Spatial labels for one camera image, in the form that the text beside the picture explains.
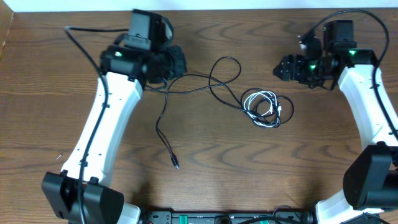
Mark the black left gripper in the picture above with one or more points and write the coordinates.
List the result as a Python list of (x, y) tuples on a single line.
[(178, 55)]

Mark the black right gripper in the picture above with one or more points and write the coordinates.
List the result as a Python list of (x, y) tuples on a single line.
[(291, 61)]

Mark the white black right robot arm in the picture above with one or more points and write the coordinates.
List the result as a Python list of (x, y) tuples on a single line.
[(369, 184)]

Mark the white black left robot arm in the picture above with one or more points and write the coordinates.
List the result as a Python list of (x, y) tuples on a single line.
[(81, 192)]

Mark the brown cardboard side panel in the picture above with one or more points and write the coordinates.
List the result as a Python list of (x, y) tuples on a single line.
[(6, 17)]

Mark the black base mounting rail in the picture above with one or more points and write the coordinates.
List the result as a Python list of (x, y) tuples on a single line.
[(170, 217)]

